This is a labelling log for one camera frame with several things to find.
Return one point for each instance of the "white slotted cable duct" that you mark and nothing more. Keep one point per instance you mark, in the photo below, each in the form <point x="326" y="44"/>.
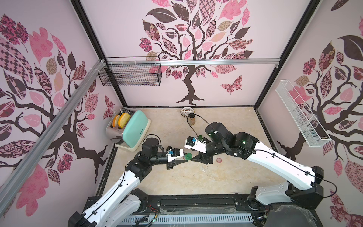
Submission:
<point x="187" y="220"/>

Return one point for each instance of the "white wire wall shelf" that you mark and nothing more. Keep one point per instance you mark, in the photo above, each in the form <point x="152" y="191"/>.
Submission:
<point x="295" y="99"/>

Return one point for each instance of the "black white patterned bowl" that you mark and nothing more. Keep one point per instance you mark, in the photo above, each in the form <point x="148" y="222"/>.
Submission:
<point x="186" y="111"/>

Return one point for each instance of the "black wire wall basket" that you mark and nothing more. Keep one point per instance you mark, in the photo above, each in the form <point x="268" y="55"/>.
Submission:
<point x="132" y="71"/>

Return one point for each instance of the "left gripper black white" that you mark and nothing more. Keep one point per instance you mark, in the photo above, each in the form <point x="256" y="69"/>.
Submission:
<point x="170" y="164"/>

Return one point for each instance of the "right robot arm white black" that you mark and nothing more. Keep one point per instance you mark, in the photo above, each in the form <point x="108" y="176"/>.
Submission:
<point x="302" y="185"/>

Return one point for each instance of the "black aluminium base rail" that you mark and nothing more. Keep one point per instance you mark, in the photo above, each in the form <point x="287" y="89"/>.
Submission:
<point x="198" y="203"/>

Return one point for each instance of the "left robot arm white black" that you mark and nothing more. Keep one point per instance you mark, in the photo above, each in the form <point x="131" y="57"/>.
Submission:
<point x="135" y="171"/>

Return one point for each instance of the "mint green toaster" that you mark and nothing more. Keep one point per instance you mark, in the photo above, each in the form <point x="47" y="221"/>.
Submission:
<point x="135" y="132"/>

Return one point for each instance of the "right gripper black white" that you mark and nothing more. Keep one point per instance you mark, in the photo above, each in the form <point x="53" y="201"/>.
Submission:
<point x="203" y="152"/>

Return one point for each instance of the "green paint jar with label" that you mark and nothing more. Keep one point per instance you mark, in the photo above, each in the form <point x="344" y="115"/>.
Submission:
<point x="188" y="156"/>

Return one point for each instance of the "spice jar with black cap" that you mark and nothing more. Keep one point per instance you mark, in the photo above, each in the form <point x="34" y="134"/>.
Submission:
<point x="191" y="118"/>

